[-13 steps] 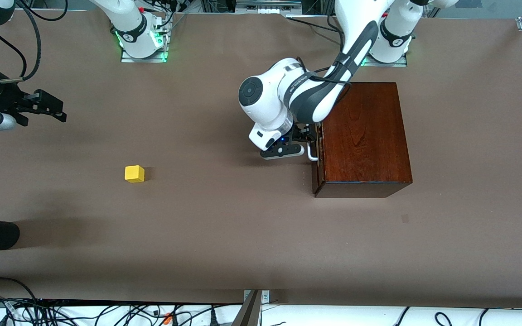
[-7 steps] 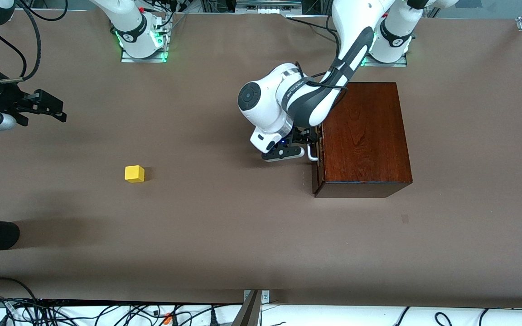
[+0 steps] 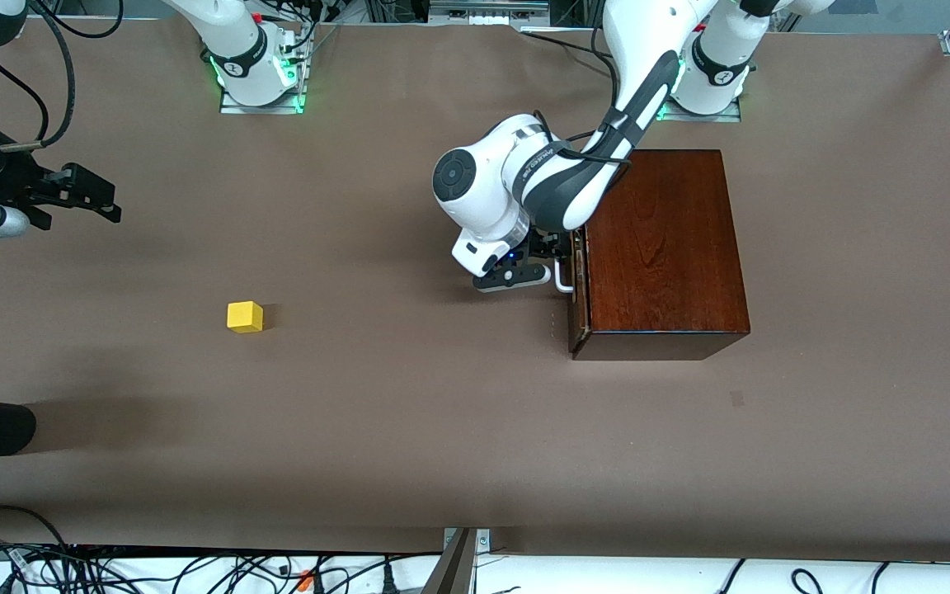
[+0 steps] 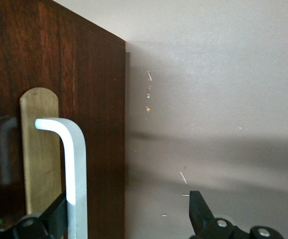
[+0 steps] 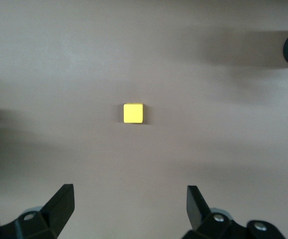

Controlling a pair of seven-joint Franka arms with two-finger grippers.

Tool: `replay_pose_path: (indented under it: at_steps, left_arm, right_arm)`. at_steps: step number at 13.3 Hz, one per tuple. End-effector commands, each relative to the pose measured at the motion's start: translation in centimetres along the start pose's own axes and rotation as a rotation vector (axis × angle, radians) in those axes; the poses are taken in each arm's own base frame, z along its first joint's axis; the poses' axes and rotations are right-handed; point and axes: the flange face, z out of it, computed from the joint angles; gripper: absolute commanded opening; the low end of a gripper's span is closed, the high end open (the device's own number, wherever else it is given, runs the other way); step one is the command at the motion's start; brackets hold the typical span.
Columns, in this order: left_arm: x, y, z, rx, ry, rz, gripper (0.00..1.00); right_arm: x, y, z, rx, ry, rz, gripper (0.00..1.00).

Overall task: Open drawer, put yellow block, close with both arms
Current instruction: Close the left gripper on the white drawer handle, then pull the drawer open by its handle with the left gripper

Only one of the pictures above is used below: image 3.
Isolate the black base power cable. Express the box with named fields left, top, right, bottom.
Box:
left=520, top=27, right=616, bottom=71

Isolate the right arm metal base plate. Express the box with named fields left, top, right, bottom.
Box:
left=219, top=25, right=311, bottom=116

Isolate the grey metal bracket beam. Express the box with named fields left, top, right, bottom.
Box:
left=421, top=526, right=492, bottom=594

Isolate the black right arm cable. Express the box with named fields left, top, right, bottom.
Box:
left=0, top=0, right=125, bottom=152

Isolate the black cable tangle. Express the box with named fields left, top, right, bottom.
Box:
left=0, top=505, right=443, bottom=594

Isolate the white power strip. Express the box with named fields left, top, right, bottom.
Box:
left=428, top=0, right=552, bottom=27

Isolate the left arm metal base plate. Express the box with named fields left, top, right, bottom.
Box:
left=651, top=37, right=745, bottom=124

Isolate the wooden drawer with white handle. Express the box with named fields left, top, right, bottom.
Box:
left=555, top=227, right=590, bottom=356

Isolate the yellow cube block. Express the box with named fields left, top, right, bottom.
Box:
left=227, top=300, right=265, bottom=335

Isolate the dark brown wooden cabinet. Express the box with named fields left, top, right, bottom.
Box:
left=567, top=148, right=753, bottom=362

